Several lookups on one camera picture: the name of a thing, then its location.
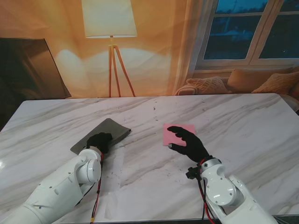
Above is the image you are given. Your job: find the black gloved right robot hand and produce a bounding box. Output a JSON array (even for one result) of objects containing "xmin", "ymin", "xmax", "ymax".
[{"xmin": 167, "ymin": 126, "xmax": 210, "ymax": 164}]

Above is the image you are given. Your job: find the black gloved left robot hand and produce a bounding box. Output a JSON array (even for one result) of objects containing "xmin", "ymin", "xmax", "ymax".
[{"xmin": 86, "ymin": 132, "xmax": 113, "ymax": 154}]

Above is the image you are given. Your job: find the grey fabric storage pouch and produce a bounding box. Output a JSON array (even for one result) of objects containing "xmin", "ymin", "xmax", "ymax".
[{"xmin": 70, "ymin": 118, "xmax": 132, "ymax": 155}]

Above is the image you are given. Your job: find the pink blue-backed paper sheet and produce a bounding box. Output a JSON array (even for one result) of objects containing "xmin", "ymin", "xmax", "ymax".
[{"xmin": 162, "ymin": 123, "xmax": 196, "ymax": 147}]

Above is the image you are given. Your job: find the beige knit cushion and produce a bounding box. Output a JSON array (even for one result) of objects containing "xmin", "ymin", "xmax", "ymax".
[{"xmin": 186, "ymin": 76, "xmax": 231, "ymax": 94}]

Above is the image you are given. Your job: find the plain orange cushion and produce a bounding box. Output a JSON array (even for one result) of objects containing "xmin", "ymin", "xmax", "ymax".
[{"xmin": 228, "ymin": 68, "xmax": 292, "ymax": 93}]

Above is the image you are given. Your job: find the cream sheer curtain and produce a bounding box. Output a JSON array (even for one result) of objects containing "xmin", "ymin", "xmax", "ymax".
[{"xmin": 171, "ymin": 0, "xmax": 219, "ymax": 95}]

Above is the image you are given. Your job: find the orange knit cushion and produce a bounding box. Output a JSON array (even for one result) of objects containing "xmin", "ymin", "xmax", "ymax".
[{"xmin": 252, "ymin": 71, "xmax": 299, "ymax": 94}]

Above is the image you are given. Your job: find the beige sofa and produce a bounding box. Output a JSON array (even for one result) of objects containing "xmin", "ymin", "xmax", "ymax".
[{"xmin": 175, "ymin": 67, "xmax": 299, "ymax": 112}]

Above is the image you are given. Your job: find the white framed night window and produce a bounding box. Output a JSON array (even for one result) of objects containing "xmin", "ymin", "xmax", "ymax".
[{"xmin": 202, "ymin": 0, "xmax": 299, "ymax": 68}]

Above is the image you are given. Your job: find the tripod floor lamp white shade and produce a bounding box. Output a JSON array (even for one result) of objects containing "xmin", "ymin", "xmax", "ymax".
[{"xmin": 81, "ymin": 0, "xmax": 138, "ymax": 98}]

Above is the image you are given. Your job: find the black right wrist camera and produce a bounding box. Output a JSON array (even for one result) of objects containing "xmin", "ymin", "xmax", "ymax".
[{"xmin": 185, "ymin": 166, "xmax": 201, "ymax": 180}]

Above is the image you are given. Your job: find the red black right arm cable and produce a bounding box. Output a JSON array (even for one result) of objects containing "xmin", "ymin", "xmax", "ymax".
[{"xmin": 197, "ymin": 161, "xmax": 220, "ymax": 224}]

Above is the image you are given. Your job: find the red black arm cable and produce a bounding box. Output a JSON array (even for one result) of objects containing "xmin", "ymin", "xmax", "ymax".
[
  {"xmin": 90, "ymin": 153, "xmax": 105, "ymax": 224},
  {"xmin": 197, "ymin": 161, "xmax": 220, "ymax": 224}
]

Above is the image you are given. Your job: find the red black left arm cable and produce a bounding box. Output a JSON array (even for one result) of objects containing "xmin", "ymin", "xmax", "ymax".
[{"xmin": 90, "ymin": 153, "xmax": 105, "ymax": 224}]

